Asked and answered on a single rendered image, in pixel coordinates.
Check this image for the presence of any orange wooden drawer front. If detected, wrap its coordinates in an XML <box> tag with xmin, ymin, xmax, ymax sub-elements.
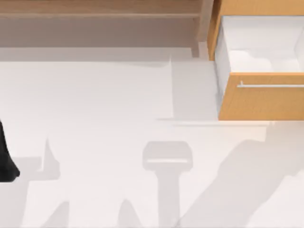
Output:
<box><xmin>218</xmin><ymin>72</ymin><xmax>304</xmax><ymax>122</ymax></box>

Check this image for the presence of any long metal drawer handle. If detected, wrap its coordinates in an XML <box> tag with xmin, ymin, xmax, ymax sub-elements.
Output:
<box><xmin>237</xmin><ymin>80</ymin><xmax>304</xmax><ymax>88</ymax></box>

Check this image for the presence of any pulled-out white drawer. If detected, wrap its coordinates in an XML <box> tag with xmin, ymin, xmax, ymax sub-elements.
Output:
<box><xmin>214</xmin><ymin>15</ymin><xmax>304</xmax><ymax>114</ymax></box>

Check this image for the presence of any brown wooden open shelf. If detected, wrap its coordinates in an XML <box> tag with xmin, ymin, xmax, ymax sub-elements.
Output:
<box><xmin>0</xmin><ymin>0</ymin><xmax>214</xmax><ymax>58</ymax></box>

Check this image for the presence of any orange wooden cabinet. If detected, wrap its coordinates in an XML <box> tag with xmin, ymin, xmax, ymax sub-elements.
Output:
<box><xmin>207</xmin><ymin>0</ymin><xmax>304</xmax><ymax>61</ymax></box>

